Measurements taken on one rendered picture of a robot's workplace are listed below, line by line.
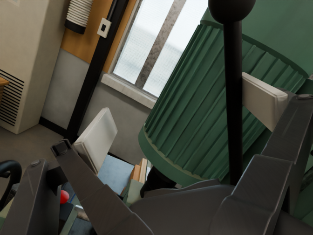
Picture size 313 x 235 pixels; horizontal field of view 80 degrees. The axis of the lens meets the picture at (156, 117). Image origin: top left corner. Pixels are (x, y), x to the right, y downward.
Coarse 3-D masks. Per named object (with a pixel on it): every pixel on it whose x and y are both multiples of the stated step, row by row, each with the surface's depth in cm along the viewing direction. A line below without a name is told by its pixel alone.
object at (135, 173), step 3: (135, 165) 70; (135, 168) 68; (138, 168) 69; (132, 171) 70; (135, 171) 67; (138, 171) 67; (132, 174) 67; (135, 174) 65; (138, 174) 66; (132, 177) 64; (135, 177) 64; (138, 177) 65; (129, 180) 66
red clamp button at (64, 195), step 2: (62, 190) 38; (62, 192) 38; (64, 192) 38; (66, 192) 38; (62, 194) 38; (64, 194) 38; (66, 194) 38; (68, 194) 38; (62, 196) 37; (64, 196) 37; (66, 196) 38; (68, 196) 38; (62, 198) 37; (64, 198) 37; (66, 198) 37; (68, 198) 38; (60, 200) 36; (62, 200) 37; (64, 200) 37; (66, 200) 37; (60, 202) 36; (62, 202) 36; (64, 202) 37
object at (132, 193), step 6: (132, 180) 43; (132, 186) 42; (138, 186) 43; (126, 192) 42; (132, 192) 41; (138, 192) 41; (126, 198) 39; (132, 198) 39; (138, 198) 40; (126, 204) 38
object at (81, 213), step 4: (76, 208) 43; (80, 208) 43; (80, 212) 43; (84, 212) 43; (80, 216) 43; (84, 216) 43; (84, 220) 43; (88, 220) 43; (92, 228) 46; (92, 232) 43
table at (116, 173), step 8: (104, 160) 70; (112, 160) 72; (120, 160) 74; (104, 168) 66; (112, 168) 68; (120, 168) 70; (128, 168) 72; (104, 176) 63; (112, 176) 65; (120, 176) 67; (128, 176) 68; (104, 184) 60; (112, 184) 62; (120, 184) 64; (120, 192) 61; (80, 224) 47; (88, 224) 48; (72, 232) 44; (80, 232) 45; (88, 232) 46
